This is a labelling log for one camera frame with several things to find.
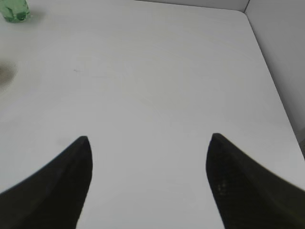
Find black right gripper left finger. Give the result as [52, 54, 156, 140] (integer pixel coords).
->
[0, 136, 93, 229]

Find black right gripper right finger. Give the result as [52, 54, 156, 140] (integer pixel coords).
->
[205, 133, 305, 229]

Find green plastic soda bottle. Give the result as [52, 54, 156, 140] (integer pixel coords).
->
[0, 0, 30, 23]

